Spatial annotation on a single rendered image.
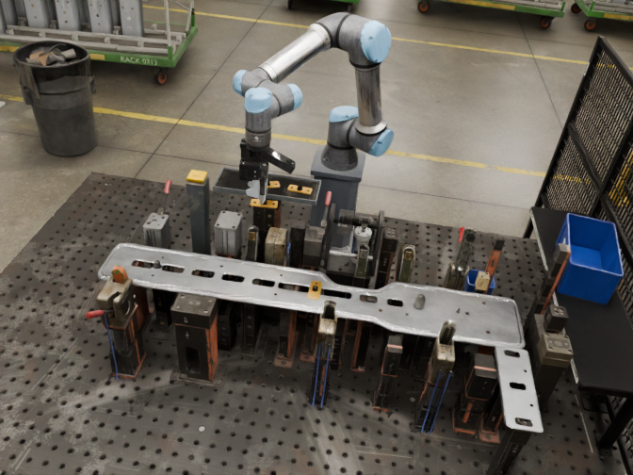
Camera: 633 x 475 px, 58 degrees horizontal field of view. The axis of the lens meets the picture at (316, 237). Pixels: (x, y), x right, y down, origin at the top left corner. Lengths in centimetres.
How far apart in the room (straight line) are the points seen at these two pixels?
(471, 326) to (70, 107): 336
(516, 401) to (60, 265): 178
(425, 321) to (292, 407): 51
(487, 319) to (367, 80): 87
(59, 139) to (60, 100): 31
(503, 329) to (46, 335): 157
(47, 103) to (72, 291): 228
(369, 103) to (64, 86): 274
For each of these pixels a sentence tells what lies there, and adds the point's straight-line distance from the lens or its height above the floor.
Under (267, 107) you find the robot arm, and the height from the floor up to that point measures 159.
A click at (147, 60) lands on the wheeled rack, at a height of 25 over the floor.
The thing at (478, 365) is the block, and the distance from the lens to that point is 181.
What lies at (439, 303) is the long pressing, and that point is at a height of 100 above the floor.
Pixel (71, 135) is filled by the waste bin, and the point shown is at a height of 18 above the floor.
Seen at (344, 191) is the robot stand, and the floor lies 102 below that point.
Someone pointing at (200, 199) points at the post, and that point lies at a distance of 214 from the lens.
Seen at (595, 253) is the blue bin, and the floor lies 103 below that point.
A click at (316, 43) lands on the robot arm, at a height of 165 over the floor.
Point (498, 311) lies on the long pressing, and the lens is 197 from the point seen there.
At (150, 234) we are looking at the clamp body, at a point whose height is 103.
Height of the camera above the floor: 229
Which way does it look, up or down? 38 degrees down
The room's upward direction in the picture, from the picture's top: 6 degrees clockwise
